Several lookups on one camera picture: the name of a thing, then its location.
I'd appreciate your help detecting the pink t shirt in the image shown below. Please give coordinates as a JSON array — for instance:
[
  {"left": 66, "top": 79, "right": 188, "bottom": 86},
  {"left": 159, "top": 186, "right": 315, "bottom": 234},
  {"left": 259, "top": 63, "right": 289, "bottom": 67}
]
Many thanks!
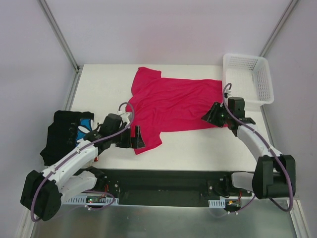
[{"left": 126, "top": 67, "right": 222, "bottom": 155}]

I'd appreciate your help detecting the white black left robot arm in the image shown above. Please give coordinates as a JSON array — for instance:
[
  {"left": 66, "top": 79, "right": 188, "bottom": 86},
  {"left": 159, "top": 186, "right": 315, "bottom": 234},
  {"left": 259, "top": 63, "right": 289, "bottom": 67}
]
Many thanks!
[{"left": 20, "top": 111, "right": 145, "bottom": 223}]

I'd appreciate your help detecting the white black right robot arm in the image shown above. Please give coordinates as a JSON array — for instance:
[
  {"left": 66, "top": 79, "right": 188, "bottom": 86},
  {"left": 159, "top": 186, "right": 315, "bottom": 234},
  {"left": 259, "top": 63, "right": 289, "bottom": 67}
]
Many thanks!
[{"left": 202, "top": 97, "right": 296, "bottom": 199}]

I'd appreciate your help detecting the white perforated plastic basket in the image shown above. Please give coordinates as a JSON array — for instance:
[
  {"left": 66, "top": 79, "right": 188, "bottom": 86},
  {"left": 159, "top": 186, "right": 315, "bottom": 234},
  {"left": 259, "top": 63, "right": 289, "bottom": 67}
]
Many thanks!
[{"left": 222, "top": 54, "right": 274, "bottom": 108}]

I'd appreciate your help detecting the black folded t shirt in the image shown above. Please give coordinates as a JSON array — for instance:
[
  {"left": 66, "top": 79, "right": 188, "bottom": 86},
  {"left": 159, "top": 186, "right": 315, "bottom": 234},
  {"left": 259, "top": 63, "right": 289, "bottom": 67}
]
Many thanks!
[{"left": 40, "top": 110, "right": 94, "bottom": 166}]

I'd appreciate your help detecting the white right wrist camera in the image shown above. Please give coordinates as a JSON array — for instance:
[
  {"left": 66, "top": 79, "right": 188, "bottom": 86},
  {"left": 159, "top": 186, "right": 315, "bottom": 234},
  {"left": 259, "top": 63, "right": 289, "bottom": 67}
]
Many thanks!
[{"left": 223, "top": 89, "right": 231, "bottom": 98}]

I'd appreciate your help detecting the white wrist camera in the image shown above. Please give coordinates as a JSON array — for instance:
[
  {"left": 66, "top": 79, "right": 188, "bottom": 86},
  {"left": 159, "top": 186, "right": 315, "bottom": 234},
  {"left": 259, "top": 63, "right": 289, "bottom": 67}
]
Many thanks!
[
  {"left": 118, "top": 111, "right": 133, "bottom": 124},
  {"left": 223, "top": 89, "right": 231, "bottom": 98}
]

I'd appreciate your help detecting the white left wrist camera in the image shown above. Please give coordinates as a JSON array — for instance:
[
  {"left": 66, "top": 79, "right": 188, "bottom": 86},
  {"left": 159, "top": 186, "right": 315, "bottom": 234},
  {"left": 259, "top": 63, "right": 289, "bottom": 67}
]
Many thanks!
[{"left": 118, "top": 111, "right": 133, "bottom": 124}]

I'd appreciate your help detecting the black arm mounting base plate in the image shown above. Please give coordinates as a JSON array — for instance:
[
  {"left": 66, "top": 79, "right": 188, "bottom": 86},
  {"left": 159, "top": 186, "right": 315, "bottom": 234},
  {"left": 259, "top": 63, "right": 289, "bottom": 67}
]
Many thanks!
[{"left": 93, "top": 169, "right": 251, "bottom": 207}]

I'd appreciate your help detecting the white slotted cable duct left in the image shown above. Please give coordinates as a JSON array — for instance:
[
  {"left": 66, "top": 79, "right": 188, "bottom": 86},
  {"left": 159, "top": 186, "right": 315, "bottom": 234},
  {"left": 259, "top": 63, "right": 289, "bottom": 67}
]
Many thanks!
[{"left": 64, "top": 195, "right": 119, "bottom": 206}]

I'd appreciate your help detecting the white slotted cable duct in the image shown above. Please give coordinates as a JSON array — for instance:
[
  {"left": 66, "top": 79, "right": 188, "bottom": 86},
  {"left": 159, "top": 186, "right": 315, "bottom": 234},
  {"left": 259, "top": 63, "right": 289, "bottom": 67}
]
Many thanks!
[
  {"left": 64, "top": 195, "right": 119, "bottom": 206},
  {"left": 208, "top": 199, "right": 226, "bottom": 209}
]

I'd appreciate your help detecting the white slotted cable duct right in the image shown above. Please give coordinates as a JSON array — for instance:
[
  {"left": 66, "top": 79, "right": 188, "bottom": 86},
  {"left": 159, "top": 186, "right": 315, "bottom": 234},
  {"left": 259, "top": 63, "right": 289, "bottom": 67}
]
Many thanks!
[{"left": 208, "top": 199, "right": 226, "bottom": 209}]

